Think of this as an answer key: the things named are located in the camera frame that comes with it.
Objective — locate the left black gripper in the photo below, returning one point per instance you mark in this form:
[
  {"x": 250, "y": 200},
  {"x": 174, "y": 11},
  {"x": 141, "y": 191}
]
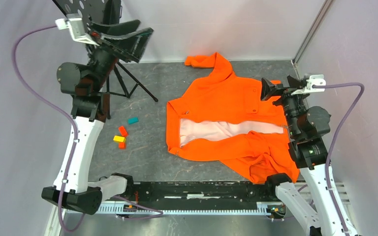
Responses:
[{"x": 131, "y": 45}]

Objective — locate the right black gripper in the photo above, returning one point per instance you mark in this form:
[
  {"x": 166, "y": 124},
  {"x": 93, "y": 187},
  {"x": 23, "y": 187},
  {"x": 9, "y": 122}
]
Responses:
[{"x": 268, "y": 89}]

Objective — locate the orange jacket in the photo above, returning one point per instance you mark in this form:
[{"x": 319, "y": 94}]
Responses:
[{"x": 221, "y": 117}]

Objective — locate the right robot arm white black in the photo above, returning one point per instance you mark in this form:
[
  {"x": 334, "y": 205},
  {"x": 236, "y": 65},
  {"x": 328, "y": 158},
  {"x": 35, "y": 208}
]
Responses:
[{"x": 309, "y": 153}]

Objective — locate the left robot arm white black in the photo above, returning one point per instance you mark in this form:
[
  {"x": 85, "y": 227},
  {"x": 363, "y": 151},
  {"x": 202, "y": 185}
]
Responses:
[{"x": 71, "y": 189}]

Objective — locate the black music stand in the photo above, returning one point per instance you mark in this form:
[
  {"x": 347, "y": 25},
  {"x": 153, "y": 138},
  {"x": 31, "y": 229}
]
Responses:
[{"x": 89, "y": 84}]

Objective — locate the teal block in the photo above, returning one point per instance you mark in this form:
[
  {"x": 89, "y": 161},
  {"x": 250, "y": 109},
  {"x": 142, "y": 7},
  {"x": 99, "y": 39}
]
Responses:
[{"x": 133, "y": 120}]

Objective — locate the red block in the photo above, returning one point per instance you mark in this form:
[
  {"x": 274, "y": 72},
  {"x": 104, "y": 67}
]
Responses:
[{"x": 123, "y": 132}]

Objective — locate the yellow block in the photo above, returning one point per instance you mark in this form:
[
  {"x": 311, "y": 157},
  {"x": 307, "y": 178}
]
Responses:
[{"x": 119, "y": 139}]

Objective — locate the small orange block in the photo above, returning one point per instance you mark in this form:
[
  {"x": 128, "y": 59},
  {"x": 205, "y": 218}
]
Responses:
[{"x": 122, "y": 145}]

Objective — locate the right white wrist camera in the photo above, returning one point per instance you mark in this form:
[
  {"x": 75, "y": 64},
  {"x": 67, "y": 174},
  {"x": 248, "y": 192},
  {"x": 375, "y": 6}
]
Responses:
[{"x": 310, "y": 84}]

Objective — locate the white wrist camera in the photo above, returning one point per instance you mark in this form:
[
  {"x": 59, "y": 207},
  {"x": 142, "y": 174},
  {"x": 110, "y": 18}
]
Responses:
[
  {"x": 74, "y": 24},
  {"x": 310, "y": 84}
]

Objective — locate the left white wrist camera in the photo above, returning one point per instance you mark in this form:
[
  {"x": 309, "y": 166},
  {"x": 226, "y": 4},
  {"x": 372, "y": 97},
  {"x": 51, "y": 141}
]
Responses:
[{"x": 74, "y": 24}]

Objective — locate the aluminium frame rail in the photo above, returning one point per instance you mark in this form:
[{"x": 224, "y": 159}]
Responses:
[{"x": 130, "y": 209}]

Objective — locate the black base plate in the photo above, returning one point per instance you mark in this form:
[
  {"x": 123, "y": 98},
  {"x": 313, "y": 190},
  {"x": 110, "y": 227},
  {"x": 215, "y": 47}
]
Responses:
[{"x": 200, "y": 195}]

